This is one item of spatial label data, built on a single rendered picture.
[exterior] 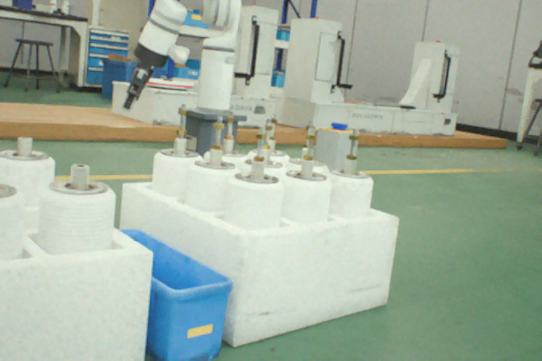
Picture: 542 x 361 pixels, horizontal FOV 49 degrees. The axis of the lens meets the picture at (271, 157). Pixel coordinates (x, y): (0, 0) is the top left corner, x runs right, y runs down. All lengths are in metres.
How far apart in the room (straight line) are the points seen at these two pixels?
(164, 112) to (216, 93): 1.63
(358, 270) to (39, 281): 0.60
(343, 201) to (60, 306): 0.57
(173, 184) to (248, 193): 0.23
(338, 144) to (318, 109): 2.53
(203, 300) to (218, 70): 0.91
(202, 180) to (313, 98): 2.93
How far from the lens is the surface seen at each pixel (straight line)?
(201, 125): 1.66
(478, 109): 7.02
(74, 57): 7.00
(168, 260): 1.05
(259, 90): 3.68
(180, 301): 0.86
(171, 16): 1.33
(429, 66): 4.94
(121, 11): 7.64
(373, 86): 8.02
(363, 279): 1.16
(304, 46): 4.04
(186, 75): 6.35
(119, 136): 3.12
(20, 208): 0.78
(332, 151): 1.39
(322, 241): 1.04
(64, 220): 0.80
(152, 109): 3.27
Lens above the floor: 0.43
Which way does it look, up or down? 8 degrees down
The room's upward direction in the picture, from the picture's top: 6 degrees clockwise
